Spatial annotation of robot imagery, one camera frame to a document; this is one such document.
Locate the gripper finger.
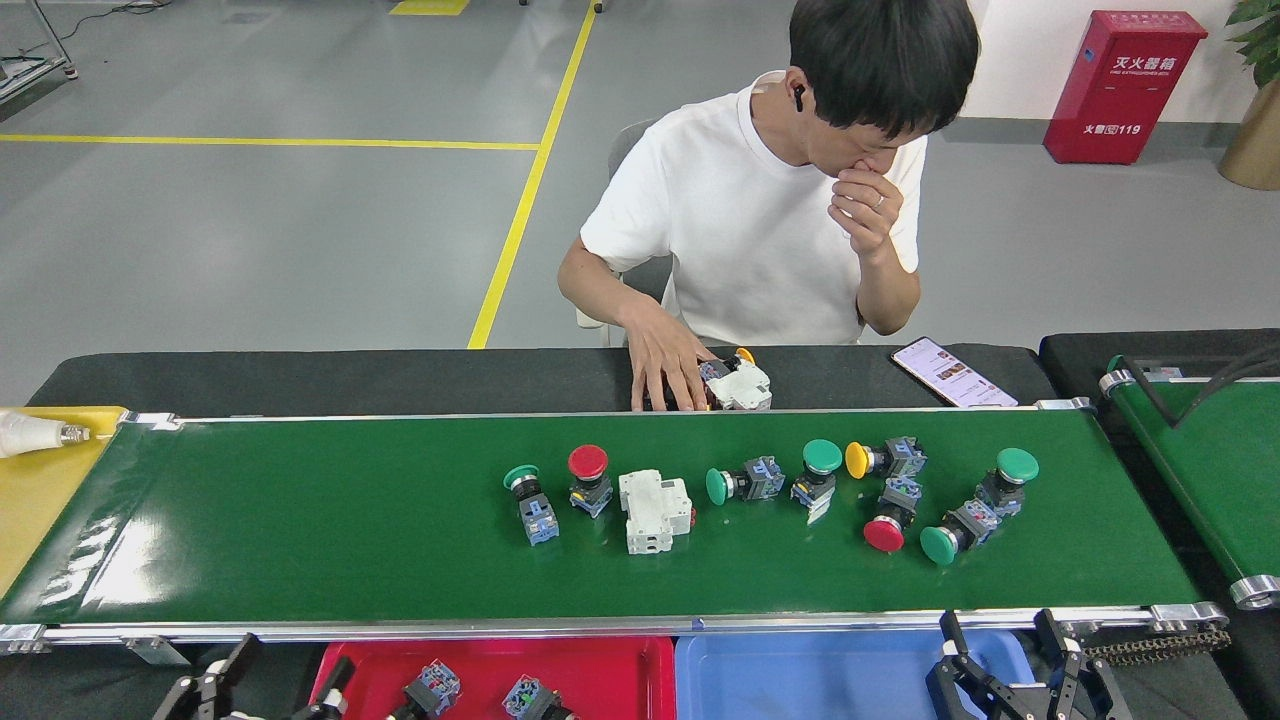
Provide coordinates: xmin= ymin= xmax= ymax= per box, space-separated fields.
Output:
xmin=925 ymin=610 xmax=1036 ymax=720
xmin=290 ymin=655 xmax=356 ymax=720
xmin=150 ymin=633 xmax=261 ymax=720
xmin=1035 ymin=608 xmax=1136 ymax=720

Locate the green button switch black collar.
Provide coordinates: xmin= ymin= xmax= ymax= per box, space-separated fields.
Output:
xmin=503 ymin=464 xmax=561 ymax=547

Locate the red mushroom push button switch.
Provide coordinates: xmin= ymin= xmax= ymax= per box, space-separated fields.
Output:
xmin=567 ymin=444 xmax=614 ymax=519

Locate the white circuit breaker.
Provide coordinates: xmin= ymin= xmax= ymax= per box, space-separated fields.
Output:
xmin=703 ymin=360 xmax=774 ymax=413
xmin=618 ymin=469 xmax=695 ymax=557

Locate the yellow push button switch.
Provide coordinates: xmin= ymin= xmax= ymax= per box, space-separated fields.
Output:
xmin=845 ymin=436 xmax=928 ymax=481
xmin=700 ymin=346 xmax=758 ymax=386

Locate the blue plastic tray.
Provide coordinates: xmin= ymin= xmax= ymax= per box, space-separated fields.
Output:
xmin=675 ymin=628 xmax=1036 ymax=720

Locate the long green conveyor belt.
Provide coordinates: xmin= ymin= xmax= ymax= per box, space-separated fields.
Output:
xmin=0 ymin=398 xmax=1231 ymax=661

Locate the short green conveyor belt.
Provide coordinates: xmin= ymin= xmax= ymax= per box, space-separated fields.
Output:
xmin=1100 ymin=355 xmax=1280 ymax=611

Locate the yellow plastic tray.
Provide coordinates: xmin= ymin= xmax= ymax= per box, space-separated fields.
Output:
xmin=0 ymin=406 xmax=129 ymax=601

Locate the red plastic tray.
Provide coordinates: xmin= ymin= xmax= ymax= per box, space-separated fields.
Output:
xmin=310 ymin=636 xmax=678 ymax=720

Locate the person's right hand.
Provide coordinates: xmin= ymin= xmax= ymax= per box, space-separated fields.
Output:
xmin=620 ymin=298 xmax=717 ymax=414

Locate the person's left hand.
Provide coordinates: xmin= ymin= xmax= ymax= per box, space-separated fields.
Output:
xmin=827 ymin=163 xmax=905 ymax=263

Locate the white light bulb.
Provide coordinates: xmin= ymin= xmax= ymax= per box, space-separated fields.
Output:
xmin=0 ymin=410 xmax=91 ymax=459

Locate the smartphone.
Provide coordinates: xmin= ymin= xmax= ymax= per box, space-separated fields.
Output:
xmin=890 ymin=336 xmax=1019 ymax=408

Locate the person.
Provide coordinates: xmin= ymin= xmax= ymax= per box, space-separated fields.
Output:
xmin=557 ymin=0 xmax=981 ymax=346

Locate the potted plant gold pot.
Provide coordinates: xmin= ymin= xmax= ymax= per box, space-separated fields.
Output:
xmin=1218 ymin=0 xmax=1280 ymax=191

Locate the red fire extinguisher box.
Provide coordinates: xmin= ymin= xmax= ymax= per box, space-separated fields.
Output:
xmin=1043 ymin=10 xmax=1209 ymax=166

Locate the metal cart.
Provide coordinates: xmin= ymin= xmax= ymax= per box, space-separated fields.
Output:
xmin=0 ymin=0 xmax=78 ymax=101

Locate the conveyor drive chain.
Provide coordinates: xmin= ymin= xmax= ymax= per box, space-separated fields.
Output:
xmin=1085 ymin=625 xmax=1233 ymax=669

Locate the black cable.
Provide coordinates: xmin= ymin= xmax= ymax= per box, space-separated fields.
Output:
xmin=1125 ymin=345 xmax=1280 ymax=429

